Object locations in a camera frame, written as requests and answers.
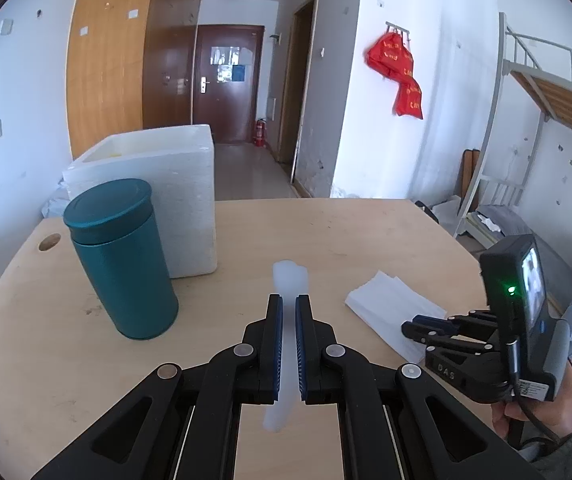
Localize white tissue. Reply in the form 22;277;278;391
344;271;448;364

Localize white foam strip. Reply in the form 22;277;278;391
263;260;309;432

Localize person's right hand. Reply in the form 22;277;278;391
491;362;572;439

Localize teal cylindrical canister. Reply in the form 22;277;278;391
62;178;179;340

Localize light blue cloth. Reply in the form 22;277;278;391
41;182;70;219

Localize red fire extinguisher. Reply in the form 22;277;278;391
254;118;266;148

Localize white foam box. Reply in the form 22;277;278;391
62;125;218;278

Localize red hanging bags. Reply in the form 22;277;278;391
365;30;423;119

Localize dark brown entrance door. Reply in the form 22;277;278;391
193;24;264;144

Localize wooden wardrobe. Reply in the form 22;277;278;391
66;0;201;157

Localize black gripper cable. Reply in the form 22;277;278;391
500;336;563;449

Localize gripper camera display module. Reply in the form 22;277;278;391
479;234;553;389

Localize side door frame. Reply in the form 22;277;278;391
277;0;318;184

